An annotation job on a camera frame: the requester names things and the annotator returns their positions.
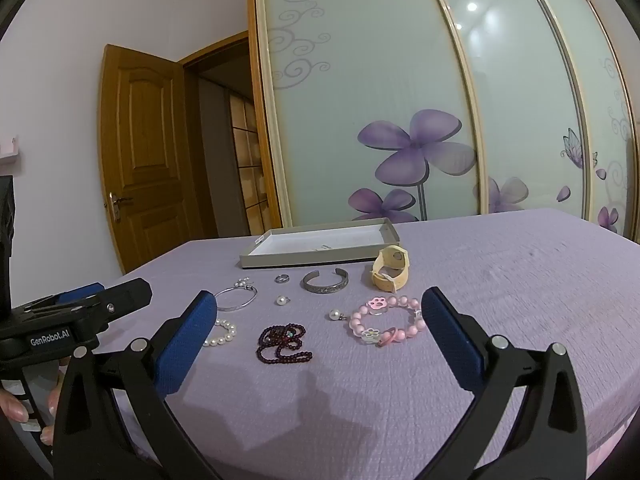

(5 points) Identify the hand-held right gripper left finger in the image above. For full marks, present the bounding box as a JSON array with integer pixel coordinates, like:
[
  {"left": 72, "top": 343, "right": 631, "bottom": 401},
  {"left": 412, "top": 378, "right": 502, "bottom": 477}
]
[{"left": 52, "top": 290, "right": 223, "bottom": 480}]

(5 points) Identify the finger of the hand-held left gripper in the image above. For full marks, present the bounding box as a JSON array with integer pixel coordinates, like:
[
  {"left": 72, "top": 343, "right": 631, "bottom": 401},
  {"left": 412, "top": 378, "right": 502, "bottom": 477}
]
[
  {"left": 80, "top": 278, "right": 153, "bottom": 332},
  {"left": 20, "top": 282, "right": 106, "bottom": 312}
]

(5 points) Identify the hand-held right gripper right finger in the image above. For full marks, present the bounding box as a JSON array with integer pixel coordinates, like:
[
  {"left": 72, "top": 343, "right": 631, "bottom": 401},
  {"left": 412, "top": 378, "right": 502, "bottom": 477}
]
[{"left": 421, "top": 287, "right": 588, "bottom": 480}]

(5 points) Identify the white pearl bracelet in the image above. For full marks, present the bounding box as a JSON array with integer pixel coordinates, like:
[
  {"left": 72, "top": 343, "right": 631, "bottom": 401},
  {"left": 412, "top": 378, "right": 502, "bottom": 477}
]
[{"left": 202, "top": 318, "right": 237, "bottom": 347}]

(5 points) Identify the thin silver bangle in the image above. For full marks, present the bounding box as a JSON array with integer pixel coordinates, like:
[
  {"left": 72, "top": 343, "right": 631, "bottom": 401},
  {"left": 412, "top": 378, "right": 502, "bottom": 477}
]
[{"left": 214, "top": 282, "right": 259, "bottom": 313}]

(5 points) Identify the dark red bead bracelet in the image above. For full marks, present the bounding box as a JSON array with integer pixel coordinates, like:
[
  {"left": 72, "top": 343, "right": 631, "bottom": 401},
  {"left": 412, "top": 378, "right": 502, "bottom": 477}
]
[{"left": 256, "top": 323, "right": 313, "bottom": 365}]

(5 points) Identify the pink bead bracelet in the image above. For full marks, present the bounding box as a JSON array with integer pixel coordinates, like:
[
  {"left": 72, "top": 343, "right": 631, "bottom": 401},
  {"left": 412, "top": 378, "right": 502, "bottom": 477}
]
[{"left": 348, "top": 296, "right": 426, "bottom": 347}]

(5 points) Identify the yellow wrist watch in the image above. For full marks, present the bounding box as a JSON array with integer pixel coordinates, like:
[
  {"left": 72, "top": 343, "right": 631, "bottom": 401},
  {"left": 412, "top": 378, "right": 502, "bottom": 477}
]
[{"left": 369, "top": 244, "right": 410, "bottom": 293}]

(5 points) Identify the grey cardboard box lid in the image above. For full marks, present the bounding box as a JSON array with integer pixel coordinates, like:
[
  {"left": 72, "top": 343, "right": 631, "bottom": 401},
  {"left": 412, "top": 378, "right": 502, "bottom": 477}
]
[{"left": 239, "top": 217, "right": 401, "bottom": 271}]

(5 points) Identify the person's left hand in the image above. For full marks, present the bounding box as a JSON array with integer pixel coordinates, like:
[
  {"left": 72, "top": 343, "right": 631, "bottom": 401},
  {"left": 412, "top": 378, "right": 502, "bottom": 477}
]
[{"left": 0, "top": 355, "right": 68, "bottom": 448}]

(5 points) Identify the brown wooden door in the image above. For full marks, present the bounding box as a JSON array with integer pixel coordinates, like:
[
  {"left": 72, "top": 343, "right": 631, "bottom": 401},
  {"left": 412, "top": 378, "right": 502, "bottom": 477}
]
[{"left": 97, "top": 44, "right": 201, "bottom": 276}]

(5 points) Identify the wooden lattice screen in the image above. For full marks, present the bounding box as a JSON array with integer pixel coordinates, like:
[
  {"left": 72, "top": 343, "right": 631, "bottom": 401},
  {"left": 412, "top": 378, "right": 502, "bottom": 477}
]
[{"left": 229, "top": 92, "right": 282, "bottom": 235}]

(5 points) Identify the wardrobe door butterfly print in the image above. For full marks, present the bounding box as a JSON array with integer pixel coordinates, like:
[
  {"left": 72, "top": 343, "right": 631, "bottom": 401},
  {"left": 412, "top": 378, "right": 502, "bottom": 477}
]
[{"left": 425, "top": 0, "right": 592, "bottom": 222}]

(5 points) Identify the wardrobe door large purple flower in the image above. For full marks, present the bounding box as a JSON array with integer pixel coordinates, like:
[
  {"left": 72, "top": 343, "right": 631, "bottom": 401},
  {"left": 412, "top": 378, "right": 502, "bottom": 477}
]
[{"left": 247, "top": 0, "right": 487, "bottom": 240}]

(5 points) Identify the brass door handle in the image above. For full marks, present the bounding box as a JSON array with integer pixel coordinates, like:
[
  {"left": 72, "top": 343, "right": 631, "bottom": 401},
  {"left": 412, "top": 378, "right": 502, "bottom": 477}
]
[{"left": 105, "top": 191, "right": 135, "bottom": 223}]

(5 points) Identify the silver cuff bracelet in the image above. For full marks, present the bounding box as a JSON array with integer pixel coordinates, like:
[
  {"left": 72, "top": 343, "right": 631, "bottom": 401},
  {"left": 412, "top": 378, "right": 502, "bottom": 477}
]
[{"left": 300, "top": 269, "right": 349, "bottom": 295}]

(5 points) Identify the wooden door frame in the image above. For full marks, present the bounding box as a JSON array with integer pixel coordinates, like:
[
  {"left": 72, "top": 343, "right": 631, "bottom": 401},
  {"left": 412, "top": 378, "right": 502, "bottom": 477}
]
[{"left": 182, "top": 30, "right": 251, "bottom": 238}]

